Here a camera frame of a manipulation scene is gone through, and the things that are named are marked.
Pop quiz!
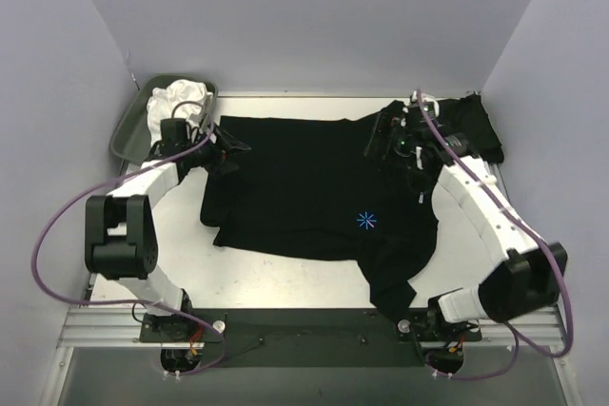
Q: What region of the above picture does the grey plastic tray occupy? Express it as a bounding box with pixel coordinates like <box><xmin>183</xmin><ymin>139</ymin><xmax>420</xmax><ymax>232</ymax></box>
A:
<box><xmin>109</xmin><ymin>74</ymin><xmax>218</xmax><ymax>165</ymax></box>

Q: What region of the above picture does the black t shirt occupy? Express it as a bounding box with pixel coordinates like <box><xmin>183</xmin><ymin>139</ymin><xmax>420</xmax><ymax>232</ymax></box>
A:
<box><xmin>438</xmin><ymin>93</ymin><xmax>504</xmax><ymax>164</ymax></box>
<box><xmin>200</xmin><ymin>115</ymin><xmax>438</xmax><ymax>322</ymax></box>

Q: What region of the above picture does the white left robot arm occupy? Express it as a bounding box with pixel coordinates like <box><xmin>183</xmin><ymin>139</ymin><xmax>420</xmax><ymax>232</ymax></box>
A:
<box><xmin>85</xmin><ymin>118</ymin><xmax>251</xmax><ymax>341</ymax></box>

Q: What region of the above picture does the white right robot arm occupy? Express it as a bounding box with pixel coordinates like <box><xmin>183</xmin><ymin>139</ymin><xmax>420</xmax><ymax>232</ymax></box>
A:
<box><xmin>363</xmin><ymin>98</ymin><xmax>568</xmax><ymax>332</ymax></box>

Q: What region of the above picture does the folded black t shirt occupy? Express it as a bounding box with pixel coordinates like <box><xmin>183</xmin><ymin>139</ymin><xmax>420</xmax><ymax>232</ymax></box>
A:
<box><xmin>438</xmin><ymin>93</ymin><xmax>504</xmax><ymax>164</ymax></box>

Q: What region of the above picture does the crumpled white t shirt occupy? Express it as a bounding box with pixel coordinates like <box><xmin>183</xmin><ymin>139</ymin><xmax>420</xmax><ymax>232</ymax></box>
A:
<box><xmin>147</xmin><ymin>79</ymin><xmax>213</xmax><ymax>145</ymax></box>

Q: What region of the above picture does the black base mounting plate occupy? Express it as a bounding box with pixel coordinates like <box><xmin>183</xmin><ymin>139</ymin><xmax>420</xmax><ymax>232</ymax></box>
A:
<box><xmin>139</xmin><ymin>308</ymin><xmax>481</xmax><ymax>368</ymax></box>

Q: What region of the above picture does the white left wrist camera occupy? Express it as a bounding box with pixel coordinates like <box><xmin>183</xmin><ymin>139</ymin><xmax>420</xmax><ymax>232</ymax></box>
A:
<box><xmin>186</xmin><ymin>101</ymin><xmax>213</xmax><ymax>127</ymax></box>

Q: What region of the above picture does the aluminium front rail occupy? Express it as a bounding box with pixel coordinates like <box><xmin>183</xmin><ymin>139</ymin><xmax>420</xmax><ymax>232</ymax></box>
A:
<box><xmin>58</xmin><ymin>307</ymin><xmax>563</xmax><ymax>349</ymax></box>

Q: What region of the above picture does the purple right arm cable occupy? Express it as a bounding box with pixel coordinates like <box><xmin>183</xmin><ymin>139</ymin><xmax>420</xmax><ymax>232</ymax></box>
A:
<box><xmin>413</xmin><ymin>87</ymin><xmax>575</xmax><ymax>381</ymax></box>

